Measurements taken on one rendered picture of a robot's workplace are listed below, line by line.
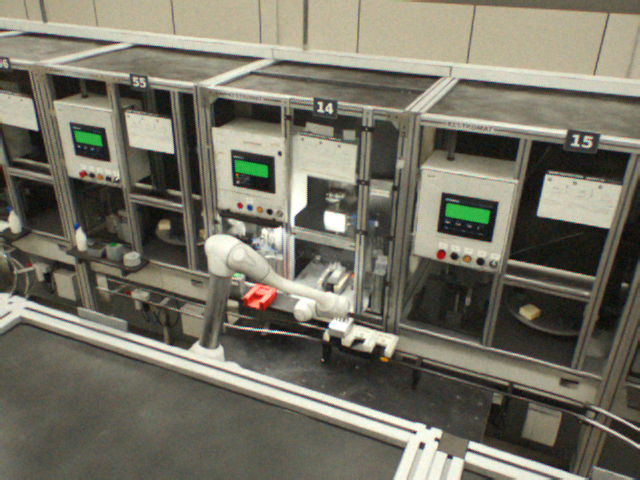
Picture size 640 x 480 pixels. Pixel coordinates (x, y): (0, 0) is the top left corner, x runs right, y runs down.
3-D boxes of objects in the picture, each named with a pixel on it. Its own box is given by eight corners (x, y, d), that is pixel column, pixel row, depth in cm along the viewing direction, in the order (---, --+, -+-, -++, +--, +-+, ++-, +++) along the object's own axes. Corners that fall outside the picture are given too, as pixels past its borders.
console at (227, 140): (215, 210, 324) (208, 128, 301) (241, 192, 347) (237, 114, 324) (283, 225, 309) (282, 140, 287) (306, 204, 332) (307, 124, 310)
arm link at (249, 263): (275, 262, 268) (255, 252, 276) (254, 245, 253) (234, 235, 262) (260, 287, 266) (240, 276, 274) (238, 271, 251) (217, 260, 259)
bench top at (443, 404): (124, 444, 273) (122, 437, 271) (241, 320, 358) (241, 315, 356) (448, 574, 221) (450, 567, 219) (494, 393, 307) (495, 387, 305)
